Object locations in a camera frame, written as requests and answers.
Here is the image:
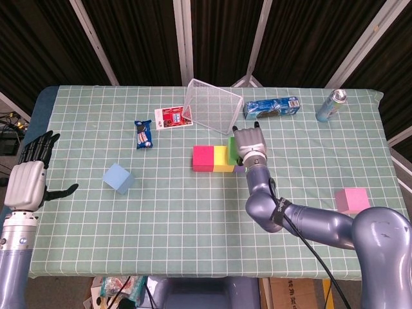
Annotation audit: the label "brown cardboard box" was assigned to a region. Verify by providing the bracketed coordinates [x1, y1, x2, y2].
[268, 277, 324, 309]

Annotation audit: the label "light blue foam cube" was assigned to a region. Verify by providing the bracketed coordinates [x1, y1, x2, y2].
[102, 163, 135, 195]

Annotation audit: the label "green checked tablecloth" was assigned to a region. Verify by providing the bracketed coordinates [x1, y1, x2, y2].
[18, 84, 412, 281]

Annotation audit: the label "pile of snack bags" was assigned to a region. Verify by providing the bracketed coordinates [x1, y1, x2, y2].
[84, 276, 148, 309]

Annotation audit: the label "crimson red foam cube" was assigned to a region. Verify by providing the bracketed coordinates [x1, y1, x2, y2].
[192, 145, 215, 173]

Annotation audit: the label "black equipment box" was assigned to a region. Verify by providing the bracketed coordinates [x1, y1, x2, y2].
[0, 130, 22, 156]

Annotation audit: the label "blue table padding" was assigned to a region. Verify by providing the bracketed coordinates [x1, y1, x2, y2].
[0, 86, 59, 271]

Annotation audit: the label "tangled floor cables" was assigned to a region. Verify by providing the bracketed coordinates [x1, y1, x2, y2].
[0, 111, 26, 133]

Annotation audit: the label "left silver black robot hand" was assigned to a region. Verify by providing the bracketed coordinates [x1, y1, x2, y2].
[5, 130, 80, 212]

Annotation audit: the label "yellow foam cube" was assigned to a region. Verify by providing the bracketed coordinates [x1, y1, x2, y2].
[212, 145, 236, 173]

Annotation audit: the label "blue cookie box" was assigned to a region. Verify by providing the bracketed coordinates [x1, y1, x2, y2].
[243, 96, 302, 121]

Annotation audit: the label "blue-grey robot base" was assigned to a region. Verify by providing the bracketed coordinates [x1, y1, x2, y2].
[140, 276, 261, 309]

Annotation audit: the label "white partition frame post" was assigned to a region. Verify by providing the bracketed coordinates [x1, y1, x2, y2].
[387, 125, 412, 147]
[0, 91, 32, 122]
[391, 151, 412, 191]
[69, 0, 120, 86]
[230, 0, 274, 88]
[324, 0, 405, 88]
[173, 0, 194, 86]

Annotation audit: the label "white wire mesh basket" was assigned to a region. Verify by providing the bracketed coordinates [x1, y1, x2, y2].
[181, 78, 244, 136]

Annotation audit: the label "green foam cube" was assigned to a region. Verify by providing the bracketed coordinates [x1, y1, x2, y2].
[227, 136, 241, 164]

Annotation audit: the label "white table leg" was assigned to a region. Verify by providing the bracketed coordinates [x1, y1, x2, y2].
[259, 277, 270, 309]

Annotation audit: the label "yellow upright bar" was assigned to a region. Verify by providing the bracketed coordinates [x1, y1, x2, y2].
[323, 279, 332, 309]

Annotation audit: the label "pink foam cube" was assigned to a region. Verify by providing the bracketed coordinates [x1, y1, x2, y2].
[333, 187, 371, 215]

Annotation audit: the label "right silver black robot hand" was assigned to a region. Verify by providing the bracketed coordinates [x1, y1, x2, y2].
[232, 121, 268, 165]

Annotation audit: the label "tall light blue drink can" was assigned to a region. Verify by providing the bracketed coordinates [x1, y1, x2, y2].
[315, 89, 348, 123]

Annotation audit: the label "red printed card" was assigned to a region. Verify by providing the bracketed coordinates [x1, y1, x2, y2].
[154, 106, 193, 131]

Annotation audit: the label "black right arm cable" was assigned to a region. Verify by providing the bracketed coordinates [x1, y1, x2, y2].
[268, 178, 352, 309]

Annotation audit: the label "dark pleated curtain backdrop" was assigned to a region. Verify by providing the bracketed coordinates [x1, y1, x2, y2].
[0, 0, 412, 152]

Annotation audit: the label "small blue cookie packet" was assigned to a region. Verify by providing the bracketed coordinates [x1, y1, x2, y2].
[133, 120, 154, 150]

